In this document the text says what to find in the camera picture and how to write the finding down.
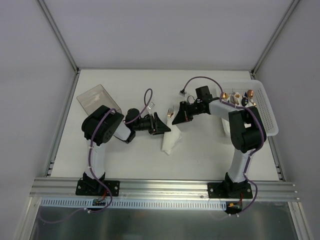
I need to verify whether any white plastic basket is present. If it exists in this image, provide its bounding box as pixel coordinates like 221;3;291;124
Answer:
221;79;279;137

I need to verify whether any left aluminium frame post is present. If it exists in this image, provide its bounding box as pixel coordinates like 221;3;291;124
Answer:
36;0;79;74

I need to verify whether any aluminium frame post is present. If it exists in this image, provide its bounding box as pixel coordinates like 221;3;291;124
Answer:
36;0;79;74
250;0;301;79

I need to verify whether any transparent brown plastic tray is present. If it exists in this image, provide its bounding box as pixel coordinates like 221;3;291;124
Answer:
76;84;122;115

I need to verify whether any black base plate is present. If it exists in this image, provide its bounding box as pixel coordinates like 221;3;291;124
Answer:
207;181;253;199
75;178;121;197

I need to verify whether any aluminium front rail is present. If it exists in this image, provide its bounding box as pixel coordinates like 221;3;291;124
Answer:
29;177;301;202

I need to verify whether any white slotted cable duct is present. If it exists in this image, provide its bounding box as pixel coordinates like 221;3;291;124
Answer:
39;197;227;211

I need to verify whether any gold fork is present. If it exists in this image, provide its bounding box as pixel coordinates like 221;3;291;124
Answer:
167;106;175;119

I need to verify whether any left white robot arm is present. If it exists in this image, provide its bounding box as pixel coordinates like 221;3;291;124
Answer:
81;105;171;195

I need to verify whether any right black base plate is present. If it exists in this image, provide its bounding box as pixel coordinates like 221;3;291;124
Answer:
207;181;253;199

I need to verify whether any right aluminium frame post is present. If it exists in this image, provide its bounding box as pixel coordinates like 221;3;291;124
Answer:
250;0;301;79

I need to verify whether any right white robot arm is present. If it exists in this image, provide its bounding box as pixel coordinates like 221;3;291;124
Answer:
172;86;267;198

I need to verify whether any white paper napkin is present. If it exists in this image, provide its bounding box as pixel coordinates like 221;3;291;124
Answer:
161;115;181;156

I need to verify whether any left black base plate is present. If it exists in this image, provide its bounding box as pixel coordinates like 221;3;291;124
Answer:
75;178;121;197

